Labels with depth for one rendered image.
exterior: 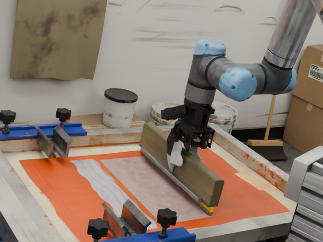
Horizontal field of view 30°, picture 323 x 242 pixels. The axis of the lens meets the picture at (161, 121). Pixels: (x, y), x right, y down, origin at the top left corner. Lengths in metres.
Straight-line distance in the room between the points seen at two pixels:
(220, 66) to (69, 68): 2.22
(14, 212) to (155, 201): 0.43
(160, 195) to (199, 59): 0.36
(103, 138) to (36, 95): 1.90
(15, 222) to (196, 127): 0.54
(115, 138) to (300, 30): 0.66
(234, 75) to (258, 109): 3.27
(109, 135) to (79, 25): 1.81
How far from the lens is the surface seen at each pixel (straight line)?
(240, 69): 1.39
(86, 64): 3.63
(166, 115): 1.60
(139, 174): 1.64
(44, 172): 1.58
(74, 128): 1.74
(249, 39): 4.33
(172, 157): 1.58
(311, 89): 4.62
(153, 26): 3.83
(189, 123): 1.54
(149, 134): 1.70
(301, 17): 1.41
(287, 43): 1.43
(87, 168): 1.62
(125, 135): 1.80
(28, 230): 1.18
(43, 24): 3.43
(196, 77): 1.47
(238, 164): 1.84
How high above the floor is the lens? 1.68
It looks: 21 degrees down
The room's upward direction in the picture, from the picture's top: 11 degrees clockwise
